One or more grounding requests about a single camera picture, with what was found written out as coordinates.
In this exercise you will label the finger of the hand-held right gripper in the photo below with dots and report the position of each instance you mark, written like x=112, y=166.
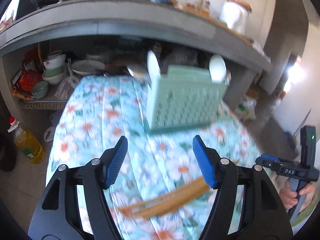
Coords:
x=267, y=162

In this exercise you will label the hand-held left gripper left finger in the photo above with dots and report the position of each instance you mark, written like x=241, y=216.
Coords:
x=116, y=162

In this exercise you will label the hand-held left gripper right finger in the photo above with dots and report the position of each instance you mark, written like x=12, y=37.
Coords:
x=203, y=162

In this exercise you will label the pile of wooden chopsticks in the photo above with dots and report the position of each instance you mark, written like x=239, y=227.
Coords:
x=162, y=202

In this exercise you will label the green perforated utensil holder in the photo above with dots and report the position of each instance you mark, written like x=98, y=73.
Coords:
x=185, y=102

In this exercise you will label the metal spoon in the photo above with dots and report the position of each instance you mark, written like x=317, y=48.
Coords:
x=137, y=71

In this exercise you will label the white plastic spoon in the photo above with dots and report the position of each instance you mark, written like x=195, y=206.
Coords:
x=153, y=65
x=217, y=67

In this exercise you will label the person's right hand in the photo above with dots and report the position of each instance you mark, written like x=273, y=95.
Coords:
x=286, y=196

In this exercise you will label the blue plastic toy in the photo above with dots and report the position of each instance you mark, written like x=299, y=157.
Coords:
x=290, y=140

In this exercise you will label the thin metal rod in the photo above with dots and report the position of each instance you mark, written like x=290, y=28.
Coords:
x=302, y=122

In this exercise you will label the floral quilted blanket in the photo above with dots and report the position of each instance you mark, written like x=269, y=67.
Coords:
x=100, y=120

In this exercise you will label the clear bag with green packet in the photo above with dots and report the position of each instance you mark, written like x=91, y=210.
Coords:
x=246, y=108

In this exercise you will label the cooking oil bottle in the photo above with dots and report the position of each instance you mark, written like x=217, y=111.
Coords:
x=28, y=145

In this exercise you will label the knotted white plastic bag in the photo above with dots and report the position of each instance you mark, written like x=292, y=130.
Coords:
x=66, y=86

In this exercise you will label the wide white dish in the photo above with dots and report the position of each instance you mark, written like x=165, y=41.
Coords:
x=87, y=67

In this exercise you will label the plain white bowl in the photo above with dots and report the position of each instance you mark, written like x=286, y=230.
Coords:
x=53, y=79

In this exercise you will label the white floral bowl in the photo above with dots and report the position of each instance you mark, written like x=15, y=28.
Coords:
x=53, y=60

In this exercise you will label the red snack packets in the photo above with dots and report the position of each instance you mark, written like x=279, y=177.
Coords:
x=27, y=77

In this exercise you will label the grey concrete counter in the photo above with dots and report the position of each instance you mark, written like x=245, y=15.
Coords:
x=100, y=17

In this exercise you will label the white jar on counter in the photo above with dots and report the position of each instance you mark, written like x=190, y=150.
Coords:
x=233, y=17

